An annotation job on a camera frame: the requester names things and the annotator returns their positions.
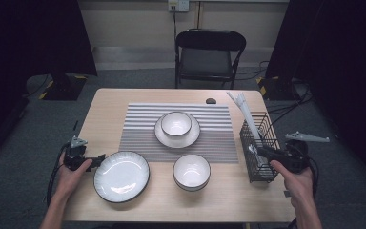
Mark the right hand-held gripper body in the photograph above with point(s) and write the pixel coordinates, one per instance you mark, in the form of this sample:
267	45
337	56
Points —
295	159

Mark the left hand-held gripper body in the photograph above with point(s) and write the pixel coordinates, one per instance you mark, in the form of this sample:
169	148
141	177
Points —
76	157

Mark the bundle of white chopsticks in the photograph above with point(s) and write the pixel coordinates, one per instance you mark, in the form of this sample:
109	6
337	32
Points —
246	114

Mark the white bowl black rim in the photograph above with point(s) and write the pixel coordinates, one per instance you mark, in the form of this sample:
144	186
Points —
191	171
176	124

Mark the white plate black rim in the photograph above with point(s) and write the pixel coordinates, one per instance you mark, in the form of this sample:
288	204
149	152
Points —
121	176
178	142

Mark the person's left hand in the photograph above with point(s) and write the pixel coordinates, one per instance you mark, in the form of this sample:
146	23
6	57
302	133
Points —
66	183

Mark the person's right hand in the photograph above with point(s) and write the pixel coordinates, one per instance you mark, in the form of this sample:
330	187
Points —
298	186

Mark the small black floor strip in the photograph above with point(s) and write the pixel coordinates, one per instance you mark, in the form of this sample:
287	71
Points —
75	125

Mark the grey tape strip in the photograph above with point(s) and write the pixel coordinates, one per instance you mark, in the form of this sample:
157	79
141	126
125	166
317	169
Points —
287	193

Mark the grey striped placemat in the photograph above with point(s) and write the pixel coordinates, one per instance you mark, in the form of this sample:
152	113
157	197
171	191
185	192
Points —
139	127

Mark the black stand base striped tape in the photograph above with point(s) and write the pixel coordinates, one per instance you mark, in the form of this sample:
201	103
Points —
276	89
63	89

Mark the dark round table grommet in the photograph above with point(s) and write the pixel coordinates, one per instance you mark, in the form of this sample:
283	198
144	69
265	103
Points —
211	101

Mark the black curtain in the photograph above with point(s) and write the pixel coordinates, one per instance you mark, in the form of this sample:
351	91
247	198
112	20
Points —
28	38
340	63

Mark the black folding chair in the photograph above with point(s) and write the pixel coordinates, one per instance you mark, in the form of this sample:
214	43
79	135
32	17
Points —
206	60

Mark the thin vertical wall conduit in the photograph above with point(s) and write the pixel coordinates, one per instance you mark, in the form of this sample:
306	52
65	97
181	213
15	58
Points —
198	16

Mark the white wall socket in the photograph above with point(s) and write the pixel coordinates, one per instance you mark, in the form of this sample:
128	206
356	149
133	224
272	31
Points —
178	5

